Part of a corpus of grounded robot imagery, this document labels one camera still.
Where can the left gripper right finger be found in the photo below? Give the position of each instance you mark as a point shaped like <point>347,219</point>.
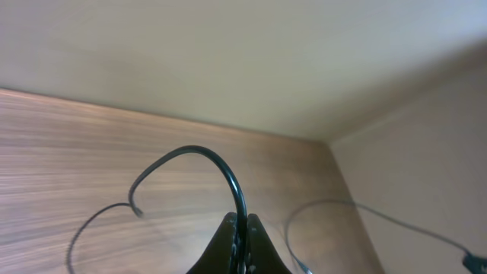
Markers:
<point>262,257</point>

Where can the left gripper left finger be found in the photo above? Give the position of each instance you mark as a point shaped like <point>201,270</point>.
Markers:
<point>218,256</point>

